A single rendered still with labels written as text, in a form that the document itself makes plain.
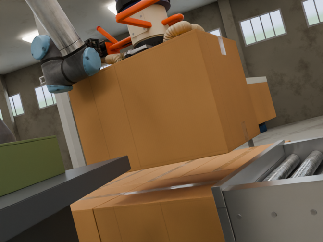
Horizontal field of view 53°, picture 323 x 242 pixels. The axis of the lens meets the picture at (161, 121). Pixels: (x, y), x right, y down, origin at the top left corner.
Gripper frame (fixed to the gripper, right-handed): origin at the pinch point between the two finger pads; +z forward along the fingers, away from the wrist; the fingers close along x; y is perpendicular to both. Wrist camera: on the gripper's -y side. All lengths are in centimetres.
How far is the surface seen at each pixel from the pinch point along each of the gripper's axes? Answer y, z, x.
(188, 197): 38, -19, -65
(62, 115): -254, 177, 13
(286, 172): 65, 6, -67
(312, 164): 73, 9, -66
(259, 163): 59, -3, -61
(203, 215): 42, -20, -72
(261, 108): 11, 171, -44
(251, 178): 59, -14, -63
